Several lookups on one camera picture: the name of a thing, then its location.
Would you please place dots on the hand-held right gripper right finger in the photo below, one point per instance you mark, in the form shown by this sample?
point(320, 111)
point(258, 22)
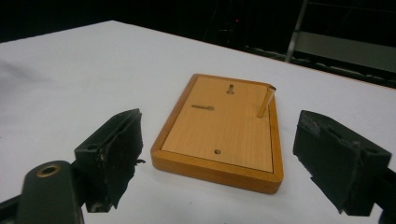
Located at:
point(339, 161)

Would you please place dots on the white table mat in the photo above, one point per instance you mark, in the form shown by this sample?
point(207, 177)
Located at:
point(93, 77)

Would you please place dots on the grey metal stand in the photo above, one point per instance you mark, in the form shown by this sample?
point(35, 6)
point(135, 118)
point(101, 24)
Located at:
point(342, 49)

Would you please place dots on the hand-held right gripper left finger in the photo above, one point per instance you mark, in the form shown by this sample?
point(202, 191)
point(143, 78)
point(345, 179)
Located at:
point(112, 155)

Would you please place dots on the orange rectangular tray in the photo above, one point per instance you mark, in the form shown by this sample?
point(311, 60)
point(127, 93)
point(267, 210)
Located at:
point(218, 130)

